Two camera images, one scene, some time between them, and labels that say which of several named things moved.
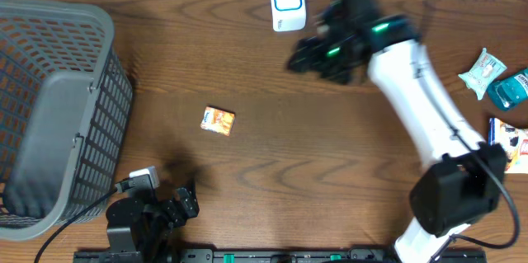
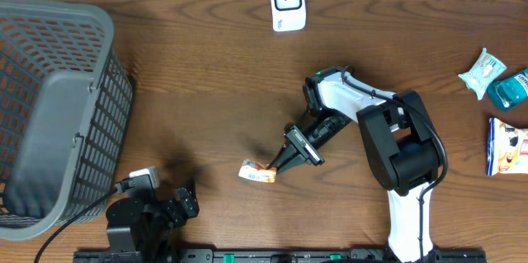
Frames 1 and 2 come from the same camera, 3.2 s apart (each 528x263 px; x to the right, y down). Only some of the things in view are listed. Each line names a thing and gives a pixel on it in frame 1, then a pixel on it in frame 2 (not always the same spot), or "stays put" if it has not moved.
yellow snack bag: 514,142 stays put
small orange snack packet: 218,120 -> 256,171
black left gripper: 178,216 stays put
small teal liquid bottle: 509,92 stays put
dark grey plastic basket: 66,105 stays put
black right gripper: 316,44 -> 288,157
